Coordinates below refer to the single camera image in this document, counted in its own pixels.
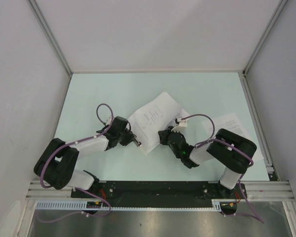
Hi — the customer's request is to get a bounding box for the sparse text paper sheet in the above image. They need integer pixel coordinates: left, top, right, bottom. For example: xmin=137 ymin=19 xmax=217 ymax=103
xmin=128 ymin=91 xmax=189 ymax=153

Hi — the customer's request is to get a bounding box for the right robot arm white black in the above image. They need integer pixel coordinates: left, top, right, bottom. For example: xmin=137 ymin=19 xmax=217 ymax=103
xmin=158 ymin=126 xmax=257 ymax=198

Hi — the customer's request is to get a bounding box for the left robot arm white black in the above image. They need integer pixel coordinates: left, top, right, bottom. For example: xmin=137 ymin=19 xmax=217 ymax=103
xmin=34 ymin=116 xmax=141 ymax=198

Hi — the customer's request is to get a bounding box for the far right text paper sheet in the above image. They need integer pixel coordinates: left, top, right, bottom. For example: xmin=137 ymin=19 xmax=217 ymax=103
xmin=202 ymin=113 xmax=264 ymax=161

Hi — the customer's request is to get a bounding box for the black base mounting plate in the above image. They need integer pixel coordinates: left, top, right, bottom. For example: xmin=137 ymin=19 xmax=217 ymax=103
xmin=71 ymin=180 xmax=248 ymax=215

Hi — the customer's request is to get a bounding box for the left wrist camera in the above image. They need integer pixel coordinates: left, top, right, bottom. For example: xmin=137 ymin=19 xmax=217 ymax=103
xmin=105 ymin=116 xmax=113 ymax=125

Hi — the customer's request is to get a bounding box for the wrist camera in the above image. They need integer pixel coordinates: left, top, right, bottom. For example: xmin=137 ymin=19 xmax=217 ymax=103
xmin=172 ymin=118 xmax=187 ymax=133
xmin=105 ymin=116 xmax=113 ymax=125

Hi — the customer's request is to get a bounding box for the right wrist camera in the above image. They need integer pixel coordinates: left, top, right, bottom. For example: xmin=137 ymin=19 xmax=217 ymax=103
xmin=172 ymin=118 xmax=187 ymax=133

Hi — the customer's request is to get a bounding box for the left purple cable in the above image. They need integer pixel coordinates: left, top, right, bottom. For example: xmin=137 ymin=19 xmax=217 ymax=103
xmin=36 ymin=103 xmax=113 ymax=223

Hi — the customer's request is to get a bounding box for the purple cable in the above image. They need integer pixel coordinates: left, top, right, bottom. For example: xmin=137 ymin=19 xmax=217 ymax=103
xmin=36 ymin=103 xmax=113 ymax=223
xmin=179 ymin=114 xmax=264 ymax=223

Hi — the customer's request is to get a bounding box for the grey slotted cable duct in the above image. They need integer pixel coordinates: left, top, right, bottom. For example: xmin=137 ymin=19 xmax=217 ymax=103
xmin=36 ymin=200 xmax=221 ymax=212

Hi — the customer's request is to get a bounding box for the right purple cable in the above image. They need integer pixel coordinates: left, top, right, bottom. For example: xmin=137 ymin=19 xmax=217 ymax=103
xmin=179 ymin=114 xmax=264 ymax=223

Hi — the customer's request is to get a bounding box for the aluminium front frame rail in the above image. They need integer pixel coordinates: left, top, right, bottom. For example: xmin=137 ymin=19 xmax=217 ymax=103
xmin=26 ymin=180 xmax=295 ymax=201

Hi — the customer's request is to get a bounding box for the left aluminium corner post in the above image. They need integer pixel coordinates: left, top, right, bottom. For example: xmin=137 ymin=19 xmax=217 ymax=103
xmin=26 ymin=0 xmax=73 ymax=78

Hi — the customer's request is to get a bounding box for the aluminium corner post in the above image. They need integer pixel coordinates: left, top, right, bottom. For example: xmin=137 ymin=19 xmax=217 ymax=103
xmin=26 ymin=0 xmax=73 ymax=78
xmin=242 ymin=0 xmax=289 ymax=77

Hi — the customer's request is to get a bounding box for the right aluminium corner post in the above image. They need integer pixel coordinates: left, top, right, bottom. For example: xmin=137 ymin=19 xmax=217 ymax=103
xmin=242 ymin=0 xmax=289 ymax=77

